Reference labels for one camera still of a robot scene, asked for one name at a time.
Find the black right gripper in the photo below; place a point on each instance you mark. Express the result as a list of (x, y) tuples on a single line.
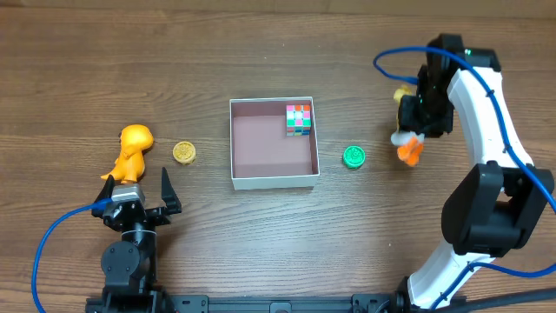
[(417, 118)]

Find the colourful puzzle cube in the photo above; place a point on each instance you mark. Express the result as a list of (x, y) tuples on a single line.
[(298, 120)]

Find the white box pink inside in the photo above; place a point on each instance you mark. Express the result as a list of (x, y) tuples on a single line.
[(262, 153)]

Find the orange dinosaur toy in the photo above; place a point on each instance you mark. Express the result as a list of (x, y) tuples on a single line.
[(130, 165)]

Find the white and yellow duck toy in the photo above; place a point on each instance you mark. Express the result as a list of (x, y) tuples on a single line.
[(409, 145)]

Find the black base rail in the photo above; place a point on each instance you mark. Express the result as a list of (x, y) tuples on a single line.
[(164, 302)]

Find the yellow round cap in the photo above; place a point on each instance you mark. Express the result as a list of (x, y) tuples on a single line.
[(184, 152)]

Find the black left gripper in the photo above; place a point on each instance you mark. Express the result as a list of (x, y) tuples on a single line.
[(142, 213)]

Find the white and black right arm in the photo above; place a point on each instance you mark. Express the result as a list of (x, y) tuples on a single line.
[(497, 205)]

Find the green round cap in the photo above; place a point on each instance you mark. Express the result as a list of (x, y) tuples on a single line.
[(354, 157)]

